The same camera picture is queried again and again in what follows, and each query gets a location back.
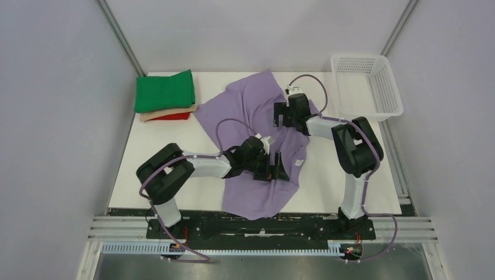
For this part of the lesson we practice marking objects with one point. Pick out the purple t-shirt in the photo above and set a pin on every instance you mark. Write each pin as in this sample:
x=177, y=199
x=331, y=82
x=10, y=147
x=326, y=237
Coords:
x=245, y=109

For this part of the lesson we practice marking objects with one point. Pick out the white cable duct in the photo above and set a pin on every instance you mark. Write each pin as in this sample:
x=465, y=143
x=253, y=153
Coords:
x=168, y=249

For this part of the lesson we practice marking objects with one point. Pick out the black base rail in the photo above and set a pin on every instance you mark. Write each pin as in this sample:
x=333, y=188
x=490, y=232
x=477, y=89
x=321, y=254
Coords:
x=214, y=230

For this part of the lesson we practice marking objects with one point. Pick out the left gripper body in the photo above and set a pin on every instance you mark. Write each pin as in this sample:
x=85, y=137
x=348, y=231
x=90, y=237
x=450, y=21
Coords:
x=260, y=167

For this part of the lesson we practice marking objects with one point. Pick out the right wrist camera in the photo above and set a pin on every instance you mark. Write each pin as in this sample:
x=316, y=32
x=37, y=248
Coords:
x=293, y=90

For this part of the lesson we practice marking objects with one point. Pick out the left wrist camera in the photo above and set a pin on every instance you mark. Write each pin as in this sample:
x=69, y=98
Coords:
x=266, y=141

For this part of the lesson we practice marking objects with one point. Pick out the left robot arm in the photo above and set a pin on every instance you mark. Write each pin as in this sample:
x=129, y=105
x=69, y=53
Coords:
x=165, y=173

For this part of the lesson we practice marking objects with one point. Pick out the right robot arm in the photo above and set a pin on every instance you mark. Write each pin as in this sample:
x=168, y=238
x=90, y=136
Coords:
x=357, y=148

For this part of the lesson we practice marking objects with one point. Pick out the beige folded t-shirt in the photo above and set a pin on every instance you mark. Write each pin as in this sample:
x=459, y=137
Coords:
x=144, y=117

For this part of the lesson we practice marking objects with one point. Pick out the white plastic basket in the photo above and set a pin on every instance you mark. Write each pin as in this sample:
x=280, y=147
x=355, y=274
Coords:
x=365, y=86

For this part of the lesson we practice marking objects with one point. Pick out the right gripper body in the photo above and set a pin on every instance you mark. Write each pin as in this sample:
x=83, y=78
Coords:
x=292, y=118

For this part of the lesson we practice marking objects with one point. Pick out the red folded t-shirt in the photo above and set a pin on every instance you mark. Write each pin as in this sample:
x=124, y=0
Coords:
x=178, y=116

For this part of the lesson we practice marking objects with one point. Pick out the green folded t-shirt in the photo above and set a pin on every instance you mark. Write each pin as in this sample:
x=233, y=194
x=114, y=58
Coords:
x=155, y=93

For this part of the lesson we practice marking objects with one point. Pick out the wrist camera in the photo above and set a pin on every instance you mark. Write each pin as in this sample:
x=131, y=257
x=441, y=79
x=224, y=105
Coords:
x=293, y=90
x=266, y=141

